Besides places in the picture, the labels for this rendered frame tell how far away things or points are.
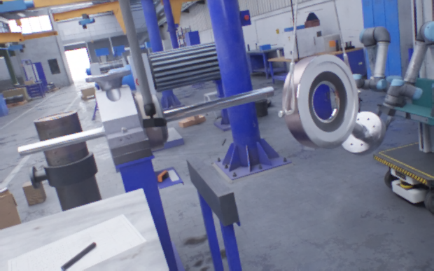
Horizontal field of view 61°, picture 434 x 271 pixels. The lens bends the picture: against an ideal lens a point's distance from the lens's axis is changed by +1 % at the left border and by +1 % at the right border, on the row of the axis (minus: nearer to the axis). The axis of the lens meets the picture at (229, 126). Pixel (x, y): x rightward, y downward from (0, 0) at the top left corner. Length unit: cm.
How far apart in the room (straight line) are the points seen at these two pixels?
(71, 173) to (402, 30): 558
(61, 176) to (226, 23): 217
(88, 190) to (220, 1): 226
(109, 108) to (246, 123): 222
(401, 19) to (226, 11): 378
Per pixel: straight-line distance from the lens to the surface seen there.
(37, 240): 169
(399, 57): 705
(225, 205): 159
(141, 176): 205
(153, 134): 218
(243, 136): 412
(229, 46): 396
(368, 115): 176
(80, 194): 373
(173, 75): 582
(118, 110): 211
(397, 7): 697
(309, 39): 909
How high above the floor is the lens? 151
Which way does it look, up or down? 14 degrees down
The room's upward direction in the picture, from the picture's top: 11 degrees counter-clockwise
